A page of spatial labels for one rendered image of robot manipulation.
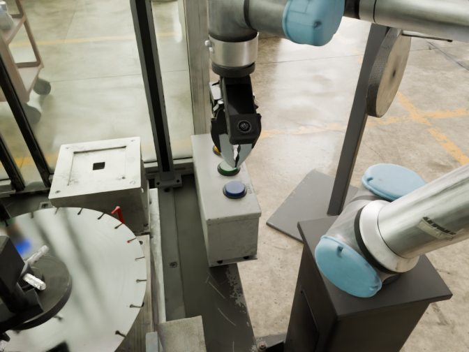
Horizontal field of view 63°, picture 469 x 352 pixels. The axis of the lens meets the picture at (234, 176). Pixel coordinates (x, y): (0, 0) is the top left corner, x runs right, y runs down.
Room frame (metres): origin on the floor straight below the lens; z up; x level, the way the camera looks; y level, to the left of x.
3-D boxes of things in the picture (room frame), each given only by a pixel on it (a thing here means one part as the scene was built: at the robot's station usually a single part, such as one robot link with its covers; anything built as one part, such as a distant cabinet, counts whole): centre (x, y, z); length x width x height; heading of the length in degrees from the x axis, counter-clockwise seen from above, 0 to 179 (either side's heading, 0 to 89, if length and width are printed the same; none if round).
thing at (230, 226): (0.63, 0.03, 0.82); 0.28 x 0.11 x 0.15; 11
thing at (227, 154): (0.58, 0.02, 1.01); 0.06 x 0.03 x 0.09; 11
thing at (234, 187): (0.57, 0.00, 0.90); 0.04 x 0.04 x 0.02
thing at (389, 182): (0.51, -0.29, 0.91); 0.13 x 0.12 x 0.14; 142
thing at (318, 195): (1.32, -0.50, 0.50); 0.50 x 0.50 x 1.00; 54
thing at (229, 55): (0.58, 0.00, 1.19); 0.08 x 0.08 x 0.05
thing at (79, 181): (0.64, 0.30, 0.82); 0.18 x 0.18 x 0.15; 11
